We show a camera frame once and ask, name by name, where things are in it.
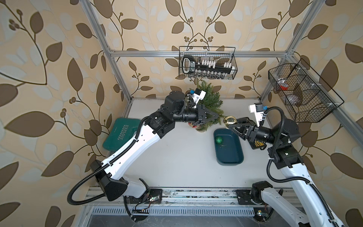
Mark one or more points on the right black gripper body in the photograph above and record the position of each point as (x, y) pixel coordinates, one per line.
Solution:
(262, 134)

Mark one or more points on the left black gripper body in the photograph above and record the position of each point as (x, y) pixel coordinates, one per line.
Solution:
(192, 114)

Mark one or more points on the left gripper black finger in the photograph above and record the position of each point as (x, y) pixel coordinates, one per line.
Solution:
(211, 121)
(211, 114)

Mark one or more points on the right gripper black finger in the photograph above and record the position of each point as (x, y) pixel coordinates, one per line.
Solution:
(238, 130)
(245, 121)

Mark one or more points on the gold ball ornament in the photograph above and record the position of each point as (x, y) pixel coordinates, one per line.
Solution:
(229, 120)

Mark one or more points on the green glitter ball ornament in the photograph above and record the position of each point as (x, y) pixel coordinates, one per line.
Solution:
(219, 140)

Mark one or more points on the dark teal plastic tray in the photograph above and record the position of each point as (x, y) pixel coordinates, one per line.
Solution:
(229, 153)

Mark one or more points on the red gold striped ornament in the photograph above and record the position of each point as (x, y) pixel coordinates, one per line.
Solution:
(195, 126)

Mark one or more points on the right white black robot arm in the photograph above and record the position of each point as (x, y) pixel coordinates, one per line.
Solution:
(285, 165)

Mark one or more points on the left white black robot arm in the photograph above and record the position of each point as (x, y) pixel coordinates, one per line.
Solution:
(109, 173)

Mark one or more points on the small green christmas tree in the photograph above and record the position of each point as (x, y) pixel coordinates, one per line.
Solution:
(211, 101)

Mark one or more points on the black socket tool set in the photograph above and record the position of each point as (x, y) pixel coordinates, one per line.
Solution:
(191, 65)

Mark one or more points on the red item in basket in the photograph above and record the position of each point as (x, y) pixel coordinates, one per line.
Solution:
(282, 85)

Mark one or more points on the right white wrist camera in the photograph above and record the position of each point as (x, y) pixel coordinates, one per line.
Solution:
(258, 110)

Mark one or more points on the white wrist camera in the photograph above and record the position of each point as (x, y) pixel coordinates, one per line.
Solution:
(258, 110)
(195, 96)

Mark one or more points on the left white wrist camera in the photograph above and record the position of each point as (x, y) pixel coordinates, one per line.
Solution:
(195, 96)

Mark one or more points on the back black wire basket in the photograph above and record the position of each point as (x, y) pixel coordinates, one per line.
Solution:
(210, 53)

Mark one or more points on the black wire basket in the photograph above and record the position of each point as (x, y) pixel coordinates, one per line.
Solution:
(310, 97)
(210, 53)

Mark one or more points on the right black wire basket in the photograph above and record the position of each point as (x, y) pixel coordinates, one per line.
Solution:
(310, 97)

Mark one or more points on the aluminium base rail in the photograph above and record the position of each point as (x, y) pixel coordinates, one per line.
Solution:
(201, 196)

